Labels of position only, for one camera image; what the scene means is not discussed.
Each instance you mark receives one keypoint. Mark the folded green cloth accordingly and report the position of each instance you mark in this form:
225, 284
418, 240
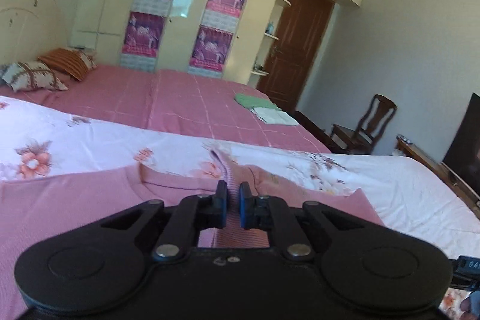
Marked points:
251, 102

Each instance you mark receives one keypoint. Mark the floral patterned pillow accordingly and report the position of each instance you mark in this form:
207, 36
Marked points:
31, 76

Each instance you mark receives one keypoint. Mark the lower left purple poster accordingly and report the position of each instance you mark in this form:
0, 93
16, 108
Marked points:
141, 42

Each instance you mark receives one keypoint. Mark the person's right hand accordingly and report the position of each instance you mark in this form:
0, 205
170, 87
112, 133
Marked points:
470, 307

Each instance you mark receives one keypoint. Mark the wooden tv cabinet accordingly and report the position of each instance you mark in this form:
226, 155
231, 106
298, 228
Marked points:
455, 183

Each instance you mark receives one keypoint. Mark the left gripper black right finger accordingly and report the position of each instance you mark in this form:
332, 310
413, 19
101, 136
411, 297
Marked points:
294, 232

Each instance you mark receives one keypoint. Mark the brown wooden door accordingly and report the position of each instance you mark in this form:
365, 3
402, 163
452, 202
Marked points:
301, 30

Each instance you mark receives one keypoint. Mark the black television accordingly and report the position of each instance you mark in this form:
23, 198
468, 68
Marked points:
462, 158

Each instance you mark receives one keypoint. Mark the pink knit sweater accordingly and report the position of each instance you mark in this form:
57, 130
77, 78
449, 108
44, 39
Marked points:
36, 209

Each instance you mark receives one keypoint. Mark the folded white cloth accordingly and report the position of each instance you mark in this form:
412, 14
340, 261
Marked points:
273, 117

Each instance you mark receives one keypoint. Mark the lower right purple poster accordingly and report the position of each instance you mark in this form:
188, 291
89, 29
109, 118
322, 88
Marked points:
210, 52

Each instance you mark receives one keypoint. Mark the orange striped pillow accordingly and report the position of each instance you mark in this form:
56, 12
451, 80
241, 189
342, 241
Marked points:
77, 63

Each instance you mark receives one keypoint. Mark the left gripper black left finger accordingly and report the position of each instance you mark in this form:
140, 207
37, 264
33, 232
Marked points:
168, 233

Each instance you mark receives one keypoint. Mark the cream round headboard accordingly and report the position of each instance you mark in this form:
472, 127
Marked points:
30, 28

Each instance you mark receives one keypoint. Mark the white floral bed sheet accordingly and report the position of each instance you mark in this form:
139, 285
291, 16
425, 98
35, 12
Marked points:
37, 142

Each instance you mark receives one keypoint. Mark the upper right purple poster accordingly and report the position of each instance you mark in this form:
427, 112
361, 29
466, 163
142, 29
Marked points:
223, 14

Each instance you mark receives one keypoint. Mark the dark wooden chair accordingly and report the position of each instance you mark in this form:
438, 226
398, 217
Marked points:
369, 130

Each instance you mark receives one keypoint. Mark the pink checked bed cover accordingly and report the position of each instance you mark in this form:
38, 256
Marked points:
171, 101

